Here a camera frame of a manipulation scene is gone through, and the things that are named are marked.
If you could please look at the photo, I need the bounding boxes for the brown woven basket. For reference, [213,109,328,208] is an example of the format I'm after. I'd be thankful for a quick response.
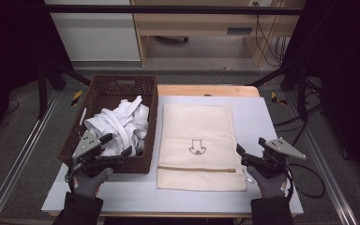
[57,74,159,174]

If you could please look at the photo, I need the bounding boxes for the black chair base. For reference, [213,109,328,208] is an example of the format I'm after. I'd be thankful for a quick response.
[154,36,189,44]

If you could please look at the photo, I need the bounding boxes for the white cabinet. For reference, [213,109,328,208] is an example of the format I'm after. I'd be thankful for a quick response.
[44,0,142,62]

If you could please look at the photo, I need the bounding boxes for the cream mesh laundry bag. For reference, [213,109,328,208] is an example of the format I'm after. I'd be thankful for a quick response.
[157,103,248,192]

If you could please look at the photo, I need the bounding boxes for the person's right hand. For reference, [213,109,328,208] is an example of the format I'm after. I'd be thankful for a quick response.
[247,166,290,199]

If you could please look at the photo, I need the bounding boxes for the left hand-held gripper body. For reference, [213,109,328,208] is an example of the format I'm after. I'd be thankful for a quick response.
[71,130,114,177]

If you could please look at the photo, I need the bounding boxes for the hand-held gripper cable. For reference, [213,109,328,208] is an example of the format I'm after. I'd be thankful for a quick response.
[282,165,295,204]
[64,156,77,192]

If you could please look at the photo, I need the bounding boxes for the aluminium floor rail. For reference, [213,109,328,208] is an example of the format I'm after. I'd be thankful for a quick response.
[0,90,60,225]
[285,93,359,225]

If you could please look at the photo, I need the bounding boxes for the black horizontal bar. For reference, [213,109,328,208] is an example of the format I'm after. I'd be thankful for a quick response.
[43,4,304,16]

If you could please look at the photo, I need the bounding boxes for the white clothing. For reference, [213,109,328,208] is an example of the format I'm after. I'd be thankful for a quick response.
[83,95,150,158]

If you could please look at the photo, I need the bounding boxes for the right hand-held gripper cable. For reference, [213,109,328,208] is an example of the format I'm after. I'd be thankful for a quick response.
[282,165,295,204]

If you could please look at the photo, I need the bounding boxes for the person's left hand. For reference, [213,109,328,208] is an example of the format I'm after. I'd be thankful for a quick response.
[71,167,114,200]

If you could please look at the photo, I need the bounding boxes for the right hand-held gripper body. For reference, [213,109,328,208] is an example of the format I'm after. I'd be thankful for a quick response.
[256,137,308,180]

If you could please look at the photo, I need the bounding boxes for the black curtain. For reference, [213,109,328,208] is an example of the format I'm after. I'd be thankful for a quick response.
[0,0,73,148]
[284,0,360,191]

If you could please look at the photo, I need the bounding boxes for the thin black floor cable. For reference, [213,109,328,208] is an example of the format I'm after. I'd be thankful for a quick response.
[1,98,20,116]

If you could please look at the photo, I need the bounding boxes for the black hanging desk cables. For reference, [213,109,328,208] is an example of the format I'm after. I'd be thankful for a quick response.
[255,5,288,68]

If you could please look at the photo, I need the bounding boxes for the wooden desk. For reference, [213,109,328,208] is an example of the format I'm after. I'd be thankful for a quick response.
[130,0,306,68]

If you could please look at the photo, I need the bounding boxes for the black metal stand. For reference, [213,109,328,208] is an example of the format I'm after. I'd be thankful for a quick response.
[37,59,92,120]
[249,62,308,121]

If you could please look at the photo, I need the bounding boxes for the left hand-held gripper cable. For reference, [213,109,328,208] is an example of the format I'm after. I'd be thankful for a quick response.
[64,156,77,192]

